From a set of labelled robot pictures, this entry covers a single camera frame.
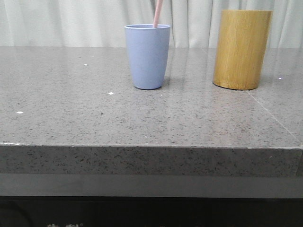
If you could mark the bamboo cylinder holder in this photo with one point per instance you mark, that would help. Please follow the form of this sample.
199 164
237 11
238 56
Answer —
241 48

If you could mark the pink chopstick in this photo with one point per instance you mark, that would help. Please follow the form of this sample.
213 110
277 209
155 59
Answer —
157 13

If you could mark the white curtain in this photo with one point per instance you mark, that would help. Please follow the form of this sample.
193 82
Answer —
100 23

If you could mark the blue plastic cup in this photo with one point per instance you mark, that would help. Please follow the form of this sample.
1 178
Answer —
147 49

